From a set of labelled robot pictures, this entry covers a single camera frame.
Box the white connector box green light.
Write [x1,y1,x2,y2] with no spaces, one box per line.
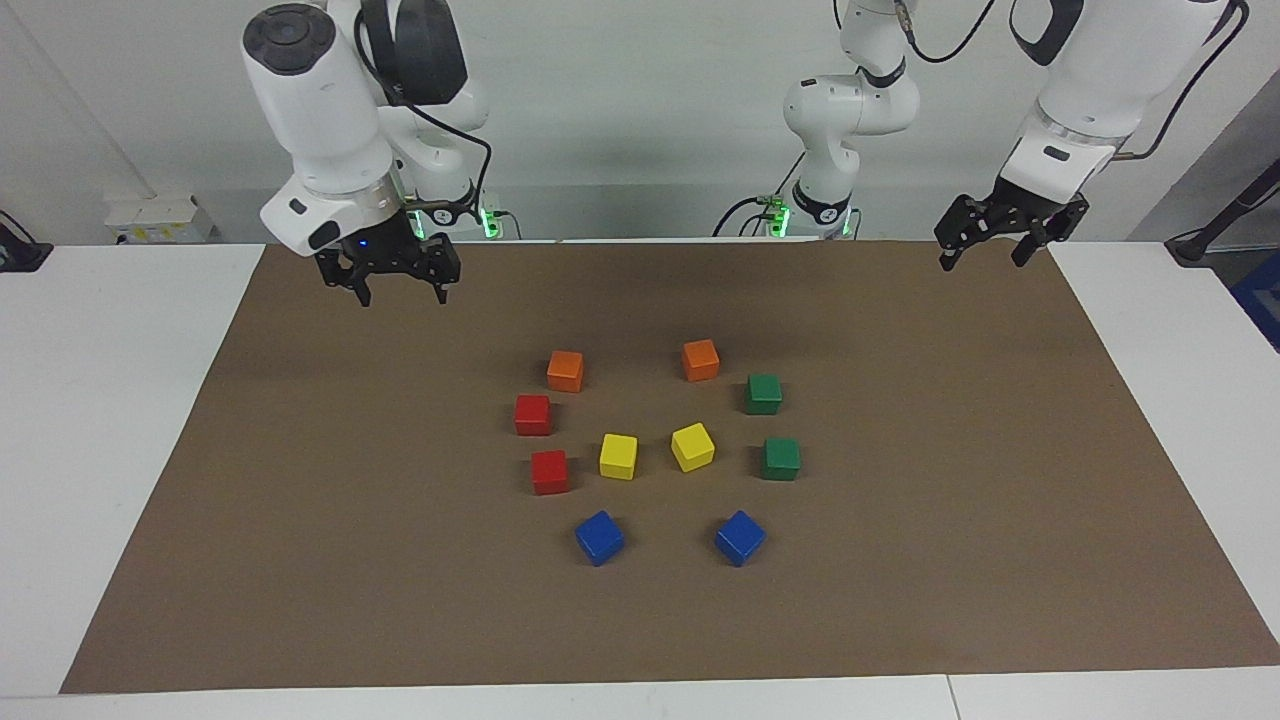
[478,195,521,241]

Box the black stand foot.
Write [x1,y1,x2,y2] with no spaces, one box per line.
[1165,160,1280,266]

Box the blue crate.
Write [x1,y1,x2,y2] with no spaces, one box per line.
[1230,250,1280,353]

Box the yellow wooden cube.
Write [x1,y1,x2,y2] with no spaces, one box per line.
[670,422,717,473]
[598,433,639,481]

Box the brown table mat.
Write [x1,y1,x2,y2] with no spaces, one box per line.
[60,238,1280,695]

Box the blue wooden cube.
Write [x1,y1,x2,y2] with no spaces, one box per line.
[574,510,626,568]
[714,510,768,568]

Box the black clamp base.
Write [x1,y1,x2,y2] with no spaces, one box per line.
[0,210,53,273]

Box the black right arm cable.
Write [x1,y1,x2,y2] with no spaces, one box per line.
[353,0,495,226]

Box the white wall socket box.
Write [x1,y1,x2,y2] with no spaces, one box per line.
[105,195,216,244]

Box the black base cable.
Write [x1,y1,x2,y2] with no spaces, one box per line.
[712,152,807,239]

